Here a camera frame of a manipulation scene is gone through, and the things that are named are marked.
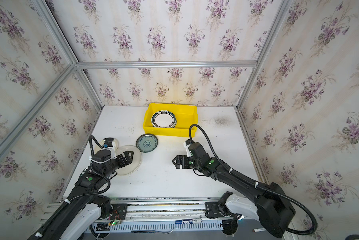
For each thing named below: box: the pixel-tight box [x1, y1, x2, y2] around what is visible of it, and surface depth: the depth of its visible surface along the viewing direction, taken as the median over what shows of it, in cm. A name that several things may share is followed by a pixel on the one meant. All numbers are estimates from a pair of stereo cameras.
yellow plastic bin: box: [142, 103, 199, 138], surface depth 110 cm
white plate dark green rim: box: [151, 110, 177, 129], surface depth 110 cm
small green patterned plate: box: [135, 133, 159, 153], surface depth 100 cm
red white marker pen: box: [252, 228, 267, 233], surface depth 70 cm
